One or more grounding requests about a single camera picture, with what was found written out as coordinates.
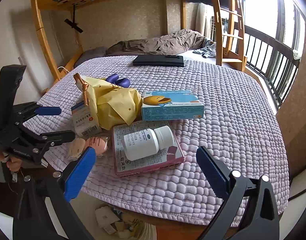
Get wooden bunk ladder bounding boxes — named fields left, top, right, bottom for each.
left=212, top=0, right=246, bottom=72

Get black laptop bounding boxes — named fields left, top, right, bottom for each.
left=133, top=55, right=184, bottom=67

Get brown crumpled duvet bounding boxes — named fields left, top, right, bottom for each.
left=106, top=29, right=209, bottom=56

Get purple curved plastic object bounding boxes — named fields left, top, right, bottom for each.
left=105, top=73, right=130, bottom=88

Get blue emoji box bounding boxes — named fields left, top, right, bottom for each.
left=141, top=90, right=205, bottom=121

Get lavender quilted bedspread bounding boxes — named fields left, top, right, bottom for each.
left=24, top=55, right=290, bottom=227

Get dark grey pillow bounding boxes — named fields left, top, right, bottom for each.
left=74, top=46, right=107, bottom=68

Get pink medicine box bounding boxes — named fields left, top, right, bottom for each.
left=112, top=121, right=184, bottom=177

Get grey crumpled clothes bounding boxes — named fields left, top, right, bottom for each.
left=193, top=41, right=216, bottom=59

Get white trash bin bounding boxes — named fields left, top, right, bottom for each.
left=95, top=205, right=157, bottom=239

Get person's left hand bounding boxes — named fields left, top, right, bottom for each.
left=0, top=150, right=23, bottom=172

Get white red striped medicine box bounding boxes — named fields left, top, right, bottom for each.
left=71, top=101, right=102, bottom=138

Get yellow paper bag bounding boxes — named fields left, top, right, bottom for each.
left=73, top=73, right=142, bottom=130

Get pink beige makeup sponges pack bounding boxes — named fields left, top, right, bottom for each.
left=68, top=136, right=109, bottom=160

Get dark balcony railing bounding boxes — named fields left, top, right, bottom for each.
left=210, top=16, right=301, bottom=111

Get white pill bottle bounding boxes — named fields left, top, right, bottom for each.
left=122, top=126, right=174, bottom=161

